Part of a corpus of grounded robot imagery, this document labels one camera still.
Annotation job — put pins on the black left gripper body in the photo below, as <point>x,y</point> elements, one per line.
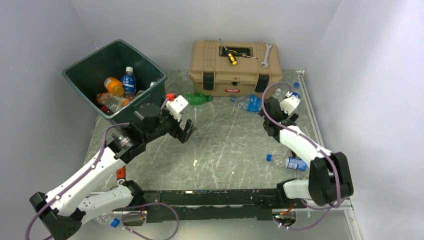
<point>167,124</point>

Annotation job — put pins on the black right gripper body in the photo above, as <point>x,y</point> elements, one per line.
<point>293,117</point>

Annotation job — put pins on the clear bottle white cap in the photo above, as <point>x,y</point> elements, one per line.
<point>278,94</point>

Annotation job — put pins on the crushed blue label bottle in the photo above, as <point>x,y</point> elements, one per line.
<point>249,103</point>

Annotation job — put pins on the clear bottle orange label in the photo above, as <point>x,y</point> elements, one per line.
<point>113,102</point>

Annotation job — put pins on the blue label water bottle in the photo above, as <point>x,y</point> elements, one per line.
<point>129,81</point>

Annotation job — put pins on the orange juice bottle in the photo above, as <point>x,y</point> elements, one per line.
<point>114,86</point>

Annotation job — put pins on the crushed Pepsi bottle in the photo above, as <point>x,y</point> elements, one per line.
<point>293,163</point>

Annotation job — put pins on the dark green plastic bin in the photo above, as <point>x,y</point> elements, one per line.
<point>88,74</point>

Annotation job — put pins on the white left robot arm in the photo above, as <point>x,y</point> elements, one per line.
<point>67,207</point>

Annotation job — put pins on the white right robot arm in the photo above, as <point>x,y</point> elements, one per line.
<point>329,180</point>

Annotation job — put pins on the blue label bottle far right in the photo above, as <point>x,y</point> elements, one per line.
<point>296,90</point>

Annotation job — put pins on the green plastic bottle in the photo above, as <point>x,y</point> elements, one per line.
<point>196,99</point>

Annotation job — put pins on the silver open-end wrench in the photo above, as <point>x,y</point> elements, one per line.
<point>265,63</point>

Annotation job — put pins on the tan plastic toolbox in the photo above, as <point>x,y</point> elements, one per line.
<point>212,74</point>

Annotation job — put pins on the yellow black screwdriver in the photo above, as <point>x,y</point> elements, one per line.
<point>229,54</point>

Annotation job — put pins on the thin dark screwdriver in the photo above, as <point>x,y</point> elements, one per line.
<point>241,54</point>

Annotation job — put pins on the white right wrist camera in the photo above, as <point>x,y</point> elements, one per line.
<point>290,104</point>

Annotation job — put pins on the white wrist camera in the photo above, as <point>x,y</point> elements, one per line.
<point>290,104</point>
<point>176,105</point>

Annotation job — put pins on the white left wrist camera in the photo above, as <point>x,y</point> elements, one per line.
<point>176,105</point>

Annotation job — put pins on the red handle adjustable wrench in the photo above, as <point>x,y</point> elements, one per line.
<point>121,175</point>

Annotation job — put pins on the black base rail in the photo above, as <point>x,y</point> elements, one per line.
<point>260,204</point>

